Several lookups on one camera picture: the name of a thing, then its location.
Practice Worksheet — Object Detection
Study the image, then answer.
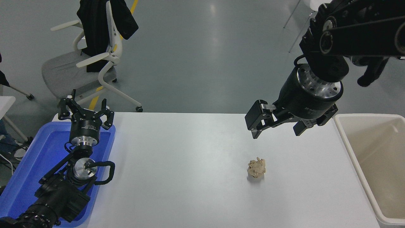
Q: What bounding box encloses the grey white office chair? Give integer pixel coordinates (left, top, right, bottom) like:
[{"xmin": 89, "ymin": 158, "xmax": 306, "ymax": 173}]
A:
[{"xmin": 41, "ymin": 0, "xmax": 144, "ymax": 113}]

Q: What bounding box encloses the white metal-legged chair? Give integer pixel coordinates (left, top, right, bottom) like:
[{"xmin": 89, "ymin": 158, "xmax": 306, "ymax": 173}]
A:
[{"xmin": 283, "ymin": 0, "xmax": 333, "ymax": 53}]

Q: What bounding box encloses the large pale plastic bin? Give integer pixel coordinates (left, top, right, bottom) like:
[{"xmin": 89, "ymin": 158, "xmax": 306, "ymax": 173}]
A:
[{"xmin": 333, "ymin": 113, "xmax": 405, "ymax": 226}]

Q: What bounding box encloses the blue plastic tray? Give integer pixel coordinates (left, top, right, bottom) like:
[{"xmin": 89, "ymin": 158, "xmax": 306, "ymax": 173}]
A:
[{"xmin": 0, "ymin": 122, "xmax": 116, "ymax": 228}]

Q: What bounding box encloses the tan paper ball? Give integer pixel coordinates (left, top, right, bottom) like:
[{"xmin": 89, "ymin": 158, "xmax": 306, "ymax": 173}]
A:
[{"xmin": 247, "ymin": 157, "xmax": 266, "ymax": 180}]

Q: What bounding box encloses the black jacket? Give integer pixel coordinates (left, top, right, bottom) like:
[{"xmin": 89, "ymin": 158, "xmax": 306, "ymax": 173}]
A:
[{"xmin": 77, "ymin": 0, "xmax": 139, "ymax": 73}]

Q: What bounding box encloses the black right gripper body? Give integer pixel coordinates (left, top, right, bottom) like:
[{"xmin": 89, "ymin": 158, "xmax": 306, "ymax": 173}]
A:
[{"xmin": 273, "ymin": 67, "xmax": 336, "ymax": 121}]

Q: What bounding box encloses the white cable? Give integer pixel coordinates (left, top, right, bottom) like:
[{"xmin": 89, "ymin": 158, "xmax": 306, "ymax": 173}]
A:
[{"xmin": 0, "ymin": 153, "xmax": 15, "ymax": 175}]

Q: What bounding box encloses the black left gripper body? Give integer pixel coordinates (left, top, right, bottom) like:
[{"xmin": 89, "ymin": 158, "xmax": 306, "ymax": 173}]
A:
[{"xmin": 70, "ymin": 109, "xmax": 103, "ymax": 140}]

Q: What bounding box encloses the small white side table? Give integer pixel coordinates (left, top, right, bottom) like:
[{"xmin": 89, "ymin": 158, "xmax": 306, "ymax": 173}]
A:
[{"xmin": 0, "ymin": 96, "xmax": 29, "ymax": 143}]

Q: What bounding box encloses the grey chair leg with caster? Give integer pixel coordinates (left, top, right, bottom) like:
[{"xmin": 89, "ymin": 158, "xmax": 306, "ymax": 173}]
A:
[{"xmin": 0, "ymin": 71, "xmax": 35, "ymax": 101}]

